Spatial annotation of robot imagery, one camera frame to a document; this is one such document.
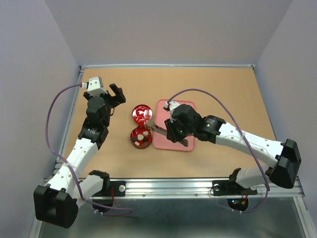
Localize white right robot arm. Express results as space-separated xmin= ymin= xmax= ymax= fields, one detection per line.
xmin=164 ymin=101 xmax=302 ymax=193

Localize pink plastic tray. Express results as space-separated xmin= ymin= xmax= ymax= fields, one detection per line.
xmin=153 ymin=99 xmax=195 ymax=152

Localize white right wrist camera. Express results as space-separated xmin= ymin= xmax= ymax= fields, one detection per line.
xmin=163 ymin=101 xmax=180 ymax=115

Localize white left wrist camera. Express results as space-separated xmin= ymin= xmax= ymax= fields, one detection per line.
xmin=87 ymin=77 xmax=105 ymax=96

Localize red round tin box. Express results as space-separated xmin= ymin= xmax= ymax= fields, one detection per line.
xmin=130 ymin=126 xmax=153 ymax=149

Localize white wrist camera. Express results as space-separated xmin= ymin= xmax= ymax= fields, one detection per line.
xmin=87 ymin=77 xmax=105 ymax=96
xmin=163 ymin=101 xmax=180 ymax=115

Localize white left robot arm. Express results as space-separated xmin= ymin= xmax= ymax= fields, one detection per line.
xmin=33 ymin=82 xmax=126 ymax=228

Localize aluminium mounting rail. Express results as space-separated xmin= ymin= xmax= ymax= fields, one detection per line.
xmin=42 ymin=176 xmax=305 ymax=199

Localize metal serving tongs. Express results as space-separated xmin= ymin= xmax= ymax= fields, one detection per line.
xmin=144 ymin=120 xmax=188 ymax=147

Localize red embossed tin lid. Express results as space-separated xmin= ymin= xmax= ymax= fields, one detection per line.
xmin=132 ymin=104 xmax=153 ymax=125

